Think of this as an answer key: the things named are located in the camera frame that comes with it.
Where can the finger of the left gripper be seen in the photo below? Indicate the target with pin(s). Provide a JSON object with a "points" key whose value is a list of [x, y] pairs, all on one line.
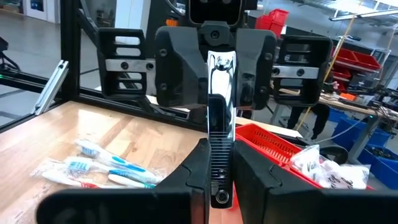
{"points": [[255, 68], [180, 68]]}

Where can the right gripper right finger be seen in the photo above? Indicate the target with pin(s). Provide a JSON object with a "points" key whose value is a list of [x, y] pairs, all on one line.
{"points": [[311, 208]]}

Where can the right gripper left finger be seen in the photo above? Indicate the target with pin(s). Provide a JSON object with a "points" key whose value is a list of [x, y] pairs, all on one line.
{"points": [[124, 208]]}

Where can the teal white toothbrush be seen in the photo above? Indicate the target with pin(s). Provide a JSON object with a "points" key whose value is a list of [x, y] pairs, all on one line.
{"points": [[124, 180]]}

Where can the chrome nail clipper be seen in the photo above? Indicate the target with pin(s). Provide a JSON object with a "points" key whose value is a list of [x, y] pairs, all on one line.
{"points": [[222, 81]]}

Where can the white vanity pack bag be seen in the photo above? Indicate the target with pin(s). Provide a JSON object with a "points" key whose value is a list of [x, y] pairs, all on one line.
{"points": [[345, 177], [308, 165]]}

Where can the stacked red storage bins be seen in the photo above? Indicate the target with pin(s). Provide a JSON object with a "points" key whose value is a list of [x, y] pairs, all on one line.
{"points": [[273, 21]]}

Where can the black round chair base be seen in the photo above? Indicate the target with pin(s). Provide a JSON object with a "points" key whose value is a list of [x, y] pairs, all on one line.
{"points": [[335, 152]]}

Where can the red plastic mesh basket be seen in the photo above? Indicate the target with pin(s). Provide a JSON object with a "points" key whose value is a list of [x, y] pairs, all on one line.
{"points": [[267, 143]]}

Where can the silver aluminium extrusion piece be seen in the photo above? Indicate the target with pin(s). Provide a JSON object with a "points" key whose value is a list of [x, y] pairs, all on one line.
{"points": [[51, 87]]}

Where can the person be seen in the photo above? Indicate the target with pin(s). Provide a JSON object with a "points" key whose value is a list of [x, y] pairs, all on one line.
{"points": [[320, 118]]}

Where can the blue plastic storage bin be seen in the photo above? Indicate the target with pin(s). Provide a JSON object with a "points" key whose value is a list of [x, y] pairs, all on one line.
{"points": [[357, 130], [385, 168], [337, 115]]}

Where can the wooden workbench metal legs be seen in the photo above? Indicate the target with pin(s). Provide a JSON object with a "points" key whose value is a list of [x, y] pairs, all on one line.
{"points": [[342, 104]]}

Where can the white cabinet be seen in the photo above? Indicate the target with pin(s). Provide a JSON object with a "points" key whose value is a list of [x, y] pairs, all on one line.
{"points": [[40, 12]]}

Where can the red shelf bin row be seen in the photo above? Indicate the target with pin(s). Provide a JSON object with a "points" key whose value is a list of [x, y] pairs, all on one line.
{"points": [[357, 59]]}

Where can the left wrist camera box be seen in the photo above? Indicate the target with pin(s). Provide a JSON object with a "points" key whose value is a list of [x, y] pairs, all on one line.
{"points": [[216, 11]]}

